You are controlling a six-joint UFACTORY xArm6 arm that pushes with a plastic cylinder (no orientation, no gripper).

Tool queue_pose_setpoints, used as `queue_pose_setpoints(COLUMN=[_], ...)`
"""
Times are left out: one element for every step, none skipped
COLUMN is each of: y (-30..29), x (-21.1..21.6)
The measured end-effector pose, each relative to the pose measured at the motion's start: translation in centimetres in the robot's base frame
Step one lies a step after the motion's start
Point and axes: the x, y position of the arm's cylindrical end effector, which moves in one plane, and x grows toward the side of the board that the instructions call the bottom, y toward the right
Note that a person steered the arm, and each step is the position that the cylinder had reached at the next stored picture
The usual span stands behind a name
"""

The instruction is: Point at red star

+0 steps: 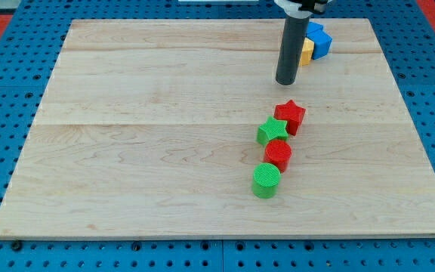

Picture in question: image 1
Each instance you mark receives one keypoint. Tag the green star block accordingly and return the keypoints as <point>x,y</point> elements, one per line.
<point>272,129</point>

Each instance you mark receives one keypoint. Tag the red star block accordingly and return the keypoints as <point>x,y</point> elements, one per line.
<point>292,114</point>

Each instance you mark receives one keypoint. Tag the red cylinder block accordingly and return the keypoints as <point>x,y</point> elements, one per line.
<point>278,153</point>

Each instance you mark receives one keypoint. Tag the green cylinder block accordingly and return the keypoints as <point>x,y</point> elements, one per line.
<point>266,178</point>

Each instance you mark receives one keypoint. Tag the light wooden board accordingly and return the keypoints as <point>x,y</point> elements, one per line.
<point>147,131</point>

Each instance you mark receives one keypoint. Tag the yellow block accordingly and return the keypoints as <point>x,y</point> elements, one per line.
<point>307,52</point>

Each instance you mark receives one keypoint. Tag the dark grey cylindrical pointer rod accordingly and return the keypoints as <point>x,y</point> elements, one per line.
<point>293,36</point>

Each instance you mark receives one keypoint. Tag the blue cube block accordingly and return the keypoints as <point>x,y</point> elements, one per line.
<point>322,42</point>

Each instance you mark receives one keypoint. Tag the blue block behind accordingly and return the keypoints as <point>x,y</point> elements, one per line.
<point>313,27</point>

